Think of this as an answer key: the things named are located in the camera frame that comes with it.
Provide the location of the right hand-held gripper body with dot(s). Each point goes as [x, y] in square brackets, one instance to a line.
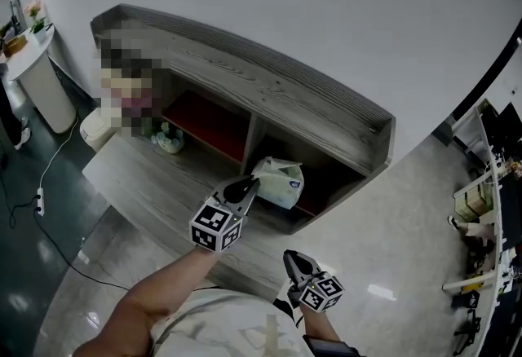
[320, 292]

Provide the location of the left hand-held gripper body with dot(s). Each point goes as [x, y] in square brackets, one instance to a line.
[216, 225]

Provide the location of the white soft tissues pack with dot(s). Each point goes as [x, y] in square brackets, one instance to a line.
[281, 184]

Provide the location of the grey wooden shelf unit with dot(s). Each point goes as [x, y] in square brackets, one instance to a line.
[265, 82]

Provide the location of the person's right forearm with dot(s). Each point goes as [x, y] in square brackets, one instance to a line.
[320, 324]

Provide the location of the person's left forearm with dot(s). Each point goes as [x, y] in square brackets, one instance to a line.
[155, 298]

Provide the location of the white cluttered work table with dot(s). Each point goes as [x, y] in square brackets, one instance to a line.
[495, 204]

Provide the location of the person's black shorts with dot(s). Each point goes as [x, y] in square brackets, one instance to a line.
[287, 310]

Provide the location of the black wrist-mounted screen device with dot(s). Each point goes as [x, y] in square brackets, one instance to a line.
[330, 347]

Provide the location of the white flower pot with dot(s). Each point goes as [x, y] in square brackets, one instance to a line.
[169, 141]

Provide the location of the person's white printed shirt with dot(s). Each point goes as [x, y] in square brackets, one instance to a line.
[228, 331]

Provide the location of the black folding stand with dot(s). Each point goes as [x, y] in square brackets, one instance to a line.
[469, 323]

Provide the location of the white lidded trash bin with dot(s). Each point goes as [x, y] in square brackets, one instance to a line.
[94, 131]

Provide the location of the stack of beige boxes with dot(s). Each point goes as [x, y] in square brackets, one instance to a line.
[473, 202]

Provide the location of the white round table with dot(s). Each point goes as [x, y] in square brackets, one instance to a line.
[45, 90]

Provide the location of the pink flowers in vase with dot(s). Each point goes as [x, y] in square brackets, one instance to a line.
[38, 23]

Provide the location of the woven basket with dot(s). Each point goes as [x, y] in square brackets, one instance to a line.
[14, 45]

